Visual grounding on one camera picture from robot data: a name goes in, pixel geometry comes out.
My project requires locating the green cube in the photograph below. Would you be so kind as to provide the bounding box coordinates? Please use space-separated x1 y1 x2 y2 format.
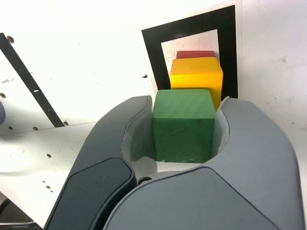
152 89 216 164

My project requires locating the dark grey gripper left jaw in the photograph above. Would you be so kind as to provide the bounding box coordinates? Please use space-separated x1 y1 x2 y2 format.
44 95 158 230

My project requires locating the black tape strip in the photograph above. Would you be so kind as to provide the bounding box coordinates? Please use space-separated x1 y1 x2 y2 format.
0 32 65 128

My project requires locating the black tape square outline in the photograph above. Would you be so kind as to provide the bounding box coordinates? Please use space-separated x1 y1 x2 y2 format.
141 4 239 99

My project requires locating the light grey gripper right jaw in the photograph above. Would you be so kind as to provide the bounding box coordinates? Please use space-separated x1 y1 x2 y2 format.
103 95 301 230

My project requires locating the yellow cube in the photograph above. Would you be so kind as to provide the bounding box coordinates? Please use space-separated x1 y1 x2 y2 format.
170 57 224 112

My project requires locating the red cube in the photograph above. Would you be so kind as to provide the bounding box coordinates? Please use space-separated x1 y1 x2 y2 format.
176 50 216 59

